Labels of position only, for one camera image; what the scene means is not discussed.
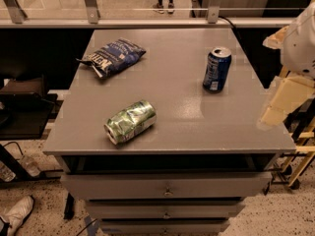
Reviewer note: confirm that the yellow cart frame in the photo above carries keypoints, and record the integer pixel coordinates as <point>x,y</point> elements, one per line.
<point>297,162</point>

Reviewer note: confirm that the metal railing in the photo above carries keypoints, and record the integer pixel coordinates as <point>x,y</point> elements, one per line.
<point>107,14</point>

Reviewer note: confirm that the grey drawer cabinet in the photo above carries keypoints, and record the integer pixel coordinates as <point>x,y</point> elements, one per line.
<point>192,169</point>

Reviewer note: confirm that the crushed green soda can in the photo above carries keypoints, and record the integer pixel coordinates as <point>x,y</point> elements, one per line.
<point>130,122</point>

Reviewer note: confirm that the plastic water bottle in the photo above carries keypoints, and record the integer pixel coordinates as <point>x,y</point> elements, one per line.
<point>30,165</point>

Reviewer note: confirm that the white shoe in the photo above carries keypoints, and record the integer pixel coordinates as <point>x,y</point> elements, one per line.
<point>12,220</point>

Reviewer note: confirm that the black side table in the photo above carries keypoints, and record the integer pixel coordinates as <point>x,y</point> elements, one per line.
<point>25,109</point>

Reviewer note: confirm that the blue pepsi can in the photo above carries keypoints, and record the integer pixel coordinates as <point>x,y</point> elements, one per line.
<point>219,60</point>

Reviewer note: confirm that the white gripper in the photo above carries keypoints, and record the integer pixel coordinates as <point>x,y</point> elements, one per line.
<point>300,48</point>

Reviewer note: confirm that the blue chip bag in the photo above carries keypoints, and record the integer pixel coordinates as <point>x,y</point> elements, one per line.
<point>114,57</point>

